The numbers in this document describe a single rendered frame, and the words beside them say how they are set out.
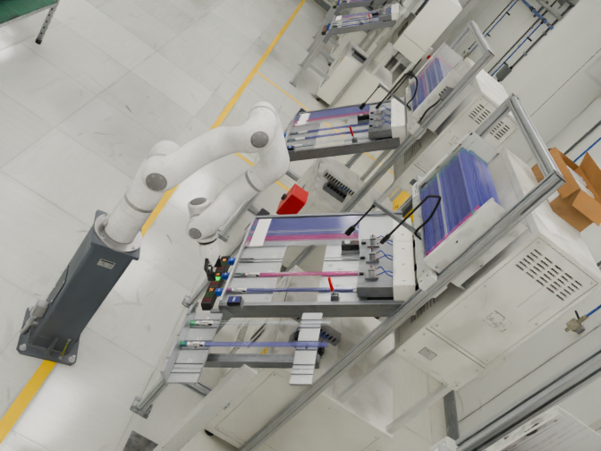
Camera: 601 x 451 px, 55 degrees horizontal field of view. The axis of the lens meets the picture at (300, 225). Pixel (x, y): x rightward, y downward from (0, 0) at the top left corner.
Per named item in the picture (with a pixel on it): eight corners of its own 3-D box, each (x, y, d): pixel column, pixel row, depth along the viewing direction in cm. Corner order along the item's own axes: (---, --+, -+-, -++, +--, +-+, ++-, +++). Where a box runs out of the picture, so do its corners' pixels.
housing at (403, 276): (393, 315, 219) (393, 285, 212) (393, 245, 260) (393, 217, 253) (416, 315, 217) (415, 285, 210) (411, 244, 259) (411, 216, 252)
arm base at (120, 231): (90, 242, 211) (112, 208, 202) (97, 208, 224) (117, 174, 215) (139, 259, 220) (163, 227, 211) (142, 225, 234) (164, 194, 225)
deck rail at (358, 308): (221, 318, 228) (217, 305, 225) (222, 314, 230) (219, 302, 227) (405, 317, 216) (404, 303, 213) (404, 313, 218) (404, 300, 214)
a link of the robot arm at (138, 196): (120, 201, 206) (150, 154, 195) (132, 174, 221) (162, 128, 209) (151, 217, 210) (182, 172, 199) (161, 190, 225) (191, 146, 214)
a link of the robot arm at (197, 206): (213, 237, 215) (218, 225, 223) (206, 207, 209) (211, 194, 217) (191, 239, 217) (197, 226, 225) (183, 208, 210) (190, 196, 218)
